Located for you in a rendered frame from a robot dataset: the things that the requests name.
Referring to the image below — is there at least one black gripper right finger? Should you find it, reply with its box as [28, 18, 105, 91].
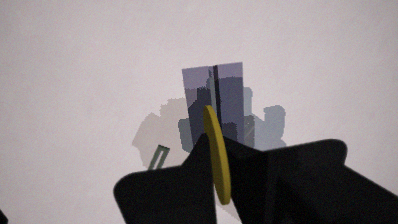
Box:
[223, 136, 348, 224]

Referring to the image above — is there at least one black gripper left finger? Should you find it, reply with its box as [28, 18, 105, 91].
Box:
[113, 133, 218, 224]

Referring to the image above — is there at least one gold coin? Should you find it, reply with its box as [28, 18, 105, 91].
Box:
[203, 105, 231, 205]

